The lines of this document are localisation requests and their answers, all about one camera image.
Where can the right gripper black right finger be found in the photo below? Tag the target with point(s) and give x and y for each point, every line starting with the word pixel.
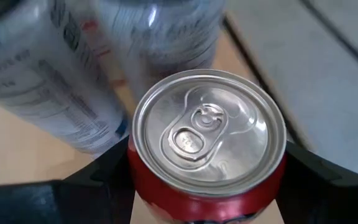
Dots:
pixel 328 202

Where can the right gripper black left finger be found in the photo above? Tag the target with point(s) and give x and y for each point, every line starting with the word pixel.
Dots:
pixel 57 205

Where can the silver red beverage can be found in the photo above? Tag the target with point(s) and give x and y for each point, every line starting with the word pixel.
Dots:
pixel 42 77
pixel 166 37

